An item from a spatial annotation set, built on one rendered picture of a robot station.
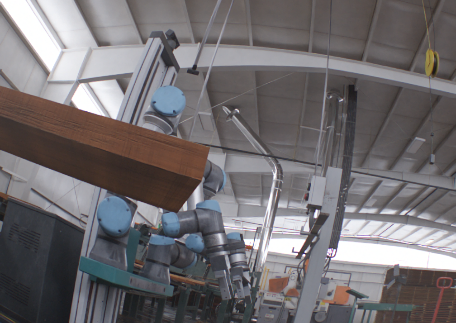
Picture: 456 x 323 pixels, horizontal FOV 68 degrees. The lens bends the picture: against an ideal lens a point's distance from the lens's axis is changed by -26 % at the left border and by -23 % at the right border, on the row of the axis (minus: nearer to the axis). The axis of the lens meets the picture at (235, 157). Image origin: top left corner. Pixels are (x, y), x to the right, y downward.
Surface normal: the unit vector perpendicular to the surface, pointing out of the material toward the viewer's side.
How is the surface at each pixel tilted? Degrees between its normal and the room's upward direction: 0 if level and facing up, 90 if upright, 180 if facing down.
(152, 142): 90
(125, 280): 90
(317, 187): 90
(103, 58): 90
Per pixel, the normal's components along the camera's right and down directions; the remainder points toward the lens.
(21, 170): -0.07, -0.36
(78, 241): 0.96, 0.14
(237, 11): -0.04, 0.93
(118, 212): 0.20, -0.16
